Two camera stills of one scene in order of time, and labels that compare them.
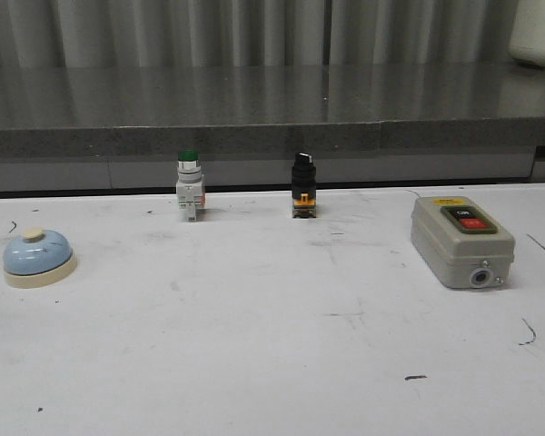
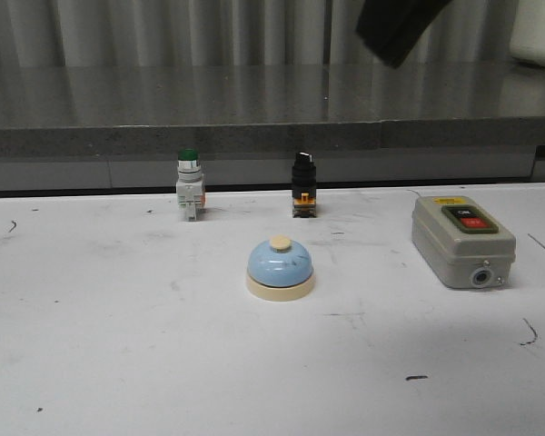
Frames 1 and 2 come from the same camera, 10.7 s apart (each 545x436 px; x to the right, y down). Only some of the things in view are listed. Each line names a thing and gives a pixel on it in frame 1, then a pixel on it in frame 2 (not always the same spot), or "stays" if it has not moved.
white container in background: x=537 y=34 stays
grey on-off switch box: x=461 y=243 stays
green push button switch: x=191 y=183 stays
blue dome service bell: x=38 y=258 to x=280 y=270
